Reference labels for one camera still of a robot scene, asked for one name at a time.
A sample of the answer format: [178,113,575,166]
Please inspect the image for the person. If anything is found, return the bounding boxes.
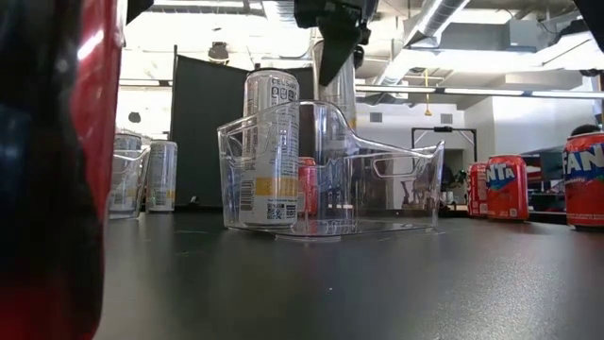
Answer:
[569,123,603,138]

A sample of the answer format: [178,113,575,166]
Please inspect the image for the clear plastic storage bin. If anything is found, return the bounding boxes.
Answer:
[216,99,446,240]
[108,144,152,221]

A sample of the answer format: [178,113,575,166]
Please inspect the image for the black ceiling speaker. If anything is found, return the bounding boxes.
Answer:
[208,41,230,65]

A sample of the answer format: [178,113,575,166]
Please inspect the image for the long ceiling light strip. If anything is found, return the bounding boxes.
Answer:
[353,84,604,99]

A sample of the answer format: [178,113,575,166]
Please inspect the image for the silver ventilation duct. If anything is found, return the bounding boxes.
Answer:
[375,0,473,86]

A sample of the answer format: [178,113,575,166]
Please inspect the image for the red Fanta soda can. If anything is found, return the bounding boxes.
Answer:
[485,154,529,222]
[562,131,604,231]

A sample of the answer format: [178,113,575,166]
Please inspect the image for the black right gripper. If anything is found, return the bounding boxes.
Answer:
[293,0,379,89]

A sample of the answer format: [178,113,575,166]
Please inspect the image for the dark computer monitor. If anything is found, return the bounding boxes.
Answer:
[539,149,566,181]

